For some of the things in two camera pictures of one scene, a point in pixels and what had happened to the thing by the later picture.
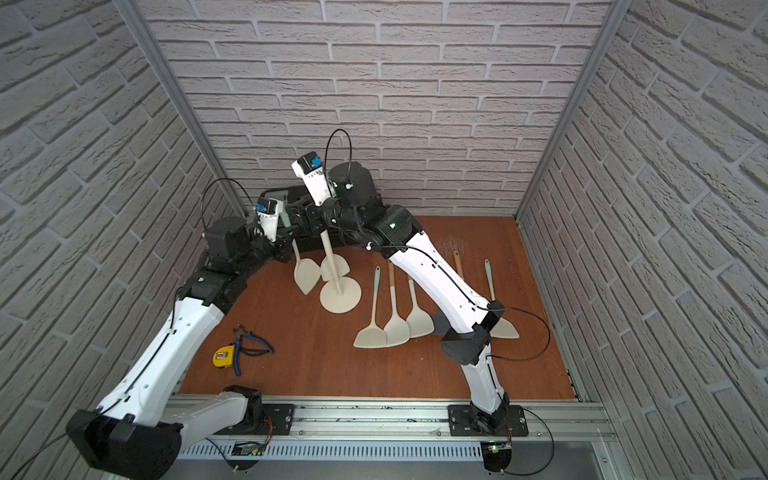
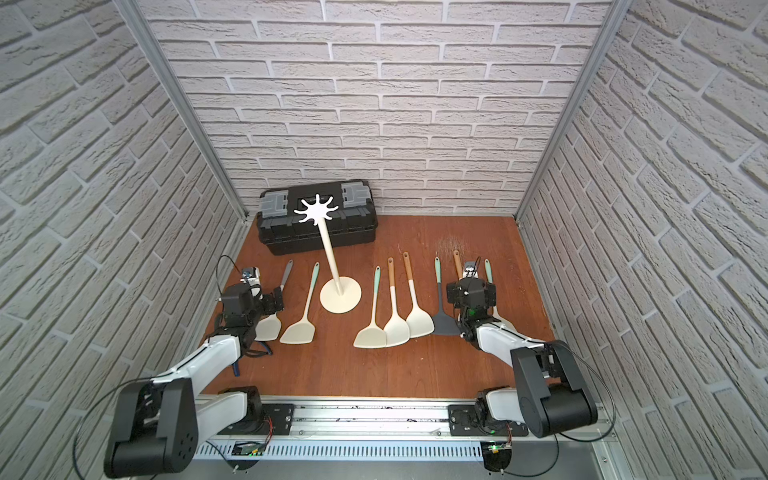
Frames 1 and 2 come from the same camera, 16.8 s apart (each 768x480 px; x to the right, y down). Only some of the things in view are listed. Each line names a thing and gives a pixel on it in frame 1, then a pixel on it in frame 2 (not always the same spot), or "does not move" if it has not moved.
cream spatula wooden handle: x=397 y=330 does not move
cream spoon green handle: x=503 y=329 does not move
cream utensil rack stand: x=338 y=294 does not move
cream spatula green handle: x=306 y=271 -> x=303 y=332
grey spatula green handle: x=441 y=323 does not move
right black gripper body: x=314 y=217 -> x=454 y=292
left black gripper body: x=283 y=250 -> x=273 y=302
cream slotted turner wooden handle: x=419 y=322 does not move
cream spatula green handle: x=373 y=335 does not move
